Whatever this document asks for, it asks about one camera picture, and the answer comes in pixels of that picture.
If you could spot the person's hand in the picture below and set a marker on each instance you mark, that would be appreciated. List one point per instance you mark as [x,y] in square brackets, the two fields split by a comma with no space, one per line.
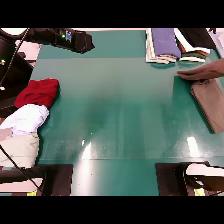
[196,72]

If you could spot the tan garment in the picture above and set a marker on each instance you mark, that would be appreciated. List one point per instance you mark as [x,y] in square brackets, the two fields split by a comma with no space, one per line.
[211,103]

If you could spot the person's forearm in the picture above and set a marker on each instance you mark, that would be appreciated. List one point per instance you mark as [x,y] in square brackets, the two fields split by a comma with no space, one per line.
[217,68]

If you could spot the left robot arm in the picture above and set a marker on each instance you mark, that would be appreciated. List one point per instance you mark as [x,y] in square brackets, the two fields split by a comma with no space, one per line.
[76,40]

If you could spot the black garment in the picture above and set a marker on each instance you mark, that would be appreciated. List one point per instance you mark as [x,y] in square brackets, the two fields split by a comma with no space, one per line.
[198,36]

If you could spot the heap of clothes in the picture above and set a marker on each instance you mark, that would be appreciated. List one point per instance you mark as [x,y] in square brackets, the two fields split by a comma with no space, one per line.
[160,59]

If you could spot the purple garment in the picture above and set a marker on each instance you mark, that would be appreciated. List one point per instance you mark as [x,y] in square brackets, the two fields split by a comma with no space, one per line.
[165,41]

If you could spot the red garment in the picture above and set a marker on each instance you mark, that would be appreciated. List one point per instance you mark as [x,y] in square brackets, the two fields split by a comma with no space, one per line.
[38,91]

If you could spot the white garment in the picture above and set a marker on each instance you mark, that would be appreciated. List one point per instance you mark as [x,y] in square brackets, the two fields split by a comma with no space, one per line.
[26,118]

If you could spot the beige garment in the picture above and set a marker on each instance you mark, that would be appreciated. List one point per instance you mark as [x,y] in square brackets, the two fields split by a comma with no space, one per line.
[18,150]

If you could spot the pink garment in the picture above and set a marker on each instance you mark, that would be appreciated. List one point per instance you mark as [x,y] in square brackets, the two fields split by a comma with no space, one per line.
[4,134]

